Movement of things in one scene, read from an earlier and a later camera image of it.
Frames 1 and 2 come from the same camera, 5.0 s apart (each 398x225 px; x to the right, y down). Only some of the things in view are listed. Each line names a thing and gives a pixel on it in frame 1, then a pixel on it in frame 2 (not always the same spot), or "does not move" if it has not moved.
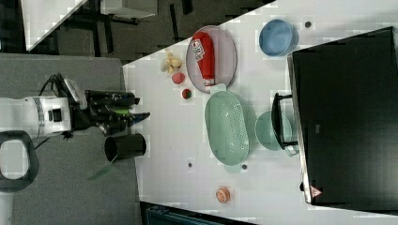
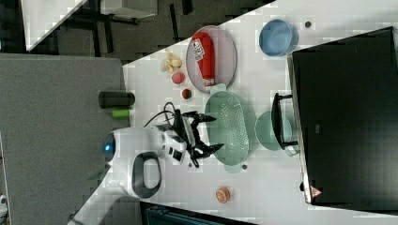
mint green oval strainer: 226,129 does not move
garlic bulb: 170,63 does not move
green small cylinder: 121,111 does not move
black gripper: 106,110 → 187,123
